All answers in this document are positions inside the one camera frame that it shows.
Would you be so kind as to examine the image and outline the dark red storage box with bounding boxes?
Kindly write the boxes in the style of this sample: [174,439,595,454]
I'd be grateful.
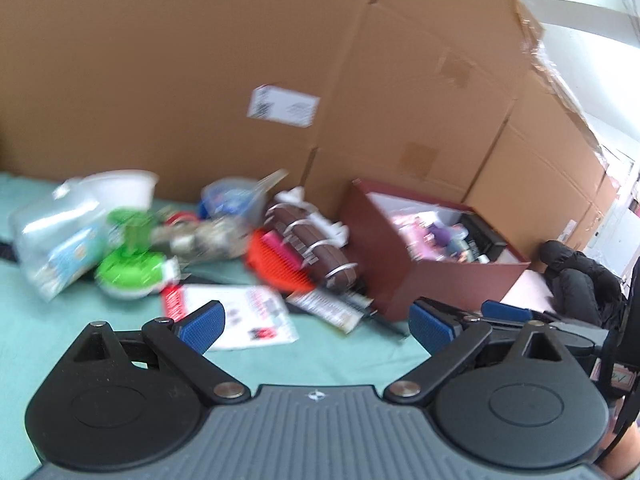
[338,179,530,321]

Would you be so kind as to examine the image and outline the large brown cardboard box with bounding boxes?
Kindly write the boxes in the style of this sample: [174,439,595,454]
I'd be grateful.
[1,0,616,255]

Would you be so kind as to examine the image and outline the clear glass bottle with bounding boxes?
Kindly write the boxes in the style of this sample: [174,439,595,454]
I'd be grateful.
[151,217,253,266]

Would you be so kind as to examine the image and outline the white shipping label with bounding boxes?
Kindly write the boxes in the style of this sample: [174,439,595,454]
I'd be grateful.
[247,84,320,128]

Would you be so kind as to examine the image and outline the red tape roll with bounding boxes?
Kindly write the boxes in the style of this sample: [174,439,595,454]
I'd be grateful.
[164,211,200,226]

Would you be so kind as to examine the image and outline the teal table cloth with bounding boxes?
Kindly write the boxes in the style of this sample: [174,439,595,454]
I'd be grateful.
[0,171,557,480]

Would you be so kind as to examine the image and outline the orange silicone brush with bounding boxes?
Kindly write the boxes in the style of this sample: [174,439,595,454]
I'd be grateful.
[245,230,314,294]

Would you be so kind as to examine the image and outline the black jacket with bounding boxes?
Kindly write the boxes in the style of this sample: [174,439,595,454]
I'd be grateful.
[538,240,627,330]

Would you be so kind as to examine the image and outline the green mosquito repellent plug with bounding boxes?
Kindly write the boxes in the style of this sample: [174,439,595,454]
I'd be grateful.
[94,208,168,300]

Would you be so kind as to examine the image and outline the purple toy figure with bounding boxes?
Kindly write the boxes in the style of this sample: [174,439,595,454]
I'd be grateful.
[427,223,452,247]

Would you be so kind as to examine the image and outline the clear plastic funnel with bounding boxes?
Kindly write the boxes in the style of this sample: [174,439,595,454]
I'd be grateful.
[201,169,288,226]

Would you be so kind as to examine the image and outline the brown striped pouch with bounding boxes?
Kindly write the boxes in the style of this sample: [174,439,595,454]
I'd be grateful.
[262,203,358,294]

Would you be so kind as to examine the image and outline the clear plastic container blue label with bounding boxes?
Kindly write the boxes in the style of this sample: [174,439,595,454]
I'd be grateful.
[9,180,107,301]

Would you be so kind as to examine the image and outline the red white printed packet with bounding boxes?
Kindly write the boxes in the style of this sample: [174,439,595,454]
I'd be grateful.
[160,284,298,350]

